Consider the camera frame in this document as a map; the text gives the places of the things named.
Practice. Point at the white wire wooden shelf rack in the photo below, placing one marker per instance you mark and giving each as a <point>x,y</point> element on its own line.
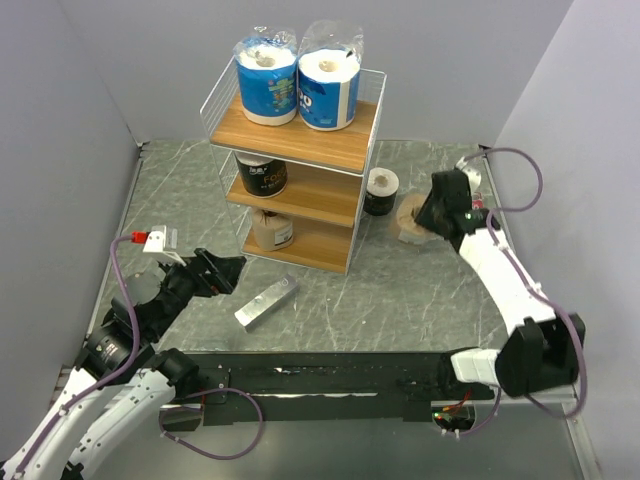
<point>327,172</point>

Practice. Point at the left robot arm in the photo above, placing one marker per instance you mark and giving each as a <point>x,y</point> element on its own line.
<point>118,377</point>

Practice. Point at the brown paper roll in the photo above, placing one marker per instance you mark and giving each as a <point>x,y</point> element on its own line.
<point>272,231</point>
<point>403,226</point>

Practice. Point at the brown paper roll front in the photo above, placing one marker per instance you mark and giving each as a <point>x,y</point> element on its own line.
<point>272,231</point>

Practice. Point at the silver toothpaste box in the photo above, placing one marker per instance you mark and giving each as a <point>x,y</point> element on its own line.
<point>266,302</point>

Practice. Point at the blue paper towel roll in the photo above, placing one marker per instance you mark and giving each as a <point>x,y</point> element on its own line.
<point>266,66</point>
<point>329,66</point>

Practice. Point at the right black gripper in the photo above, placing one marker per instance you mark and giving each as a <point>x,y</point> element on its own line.
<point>424,218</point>

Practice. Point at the black paper towel roll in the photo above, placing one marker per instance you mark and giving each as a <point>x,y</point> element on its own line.
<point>261,176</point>
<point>381,190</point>

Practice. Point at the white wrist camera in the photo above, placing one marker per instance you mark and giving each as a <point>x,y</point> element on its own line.
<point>473,175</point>
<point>159,243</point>

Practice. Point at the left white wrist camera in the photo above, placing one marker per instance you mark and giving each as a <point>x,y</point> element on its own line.
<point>159,243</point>

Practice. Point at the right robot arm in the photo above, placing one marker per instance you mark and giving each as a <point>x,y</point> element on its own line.
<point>540,351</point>

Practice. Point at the red toothpaste box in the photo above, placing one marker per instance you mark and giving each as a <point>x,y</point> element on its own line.
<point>477,201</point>

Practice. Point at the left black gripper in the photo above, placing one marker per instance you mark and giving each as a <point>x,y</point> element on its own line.
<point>210,282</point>

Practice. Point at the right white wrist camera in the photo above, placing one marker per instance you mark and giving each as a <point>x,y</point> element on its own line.
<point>473,175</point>

